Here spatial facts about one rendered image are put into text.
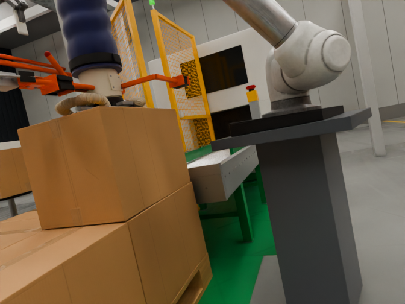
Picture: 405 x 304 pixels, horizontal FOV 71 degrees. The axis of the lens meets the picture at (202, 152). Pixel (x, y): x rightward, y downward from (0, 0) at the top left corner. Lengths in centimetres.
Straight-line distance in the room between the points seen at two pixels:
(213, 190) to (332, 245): 68
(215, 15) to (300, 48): 1027
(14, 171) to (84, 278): 176
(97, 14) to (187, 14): 1016
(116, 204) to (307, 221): 70
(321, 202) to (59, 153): 97
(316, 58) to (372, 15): 1009
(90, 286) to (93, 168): 38
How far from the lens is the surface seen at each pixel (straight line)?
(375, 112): 435
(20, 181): 258
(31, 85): 112
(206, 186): 158
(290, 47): 97
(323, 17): 1082
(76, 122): 108
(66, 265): 85
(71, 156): 112
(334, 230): 115
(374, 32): 1091
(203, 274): 159
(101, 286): 95
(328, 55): 94
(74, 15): 141
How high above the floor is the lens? 79
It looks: 4 degrees down
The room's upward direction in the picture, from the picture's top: 12 degrees counter-clockwise
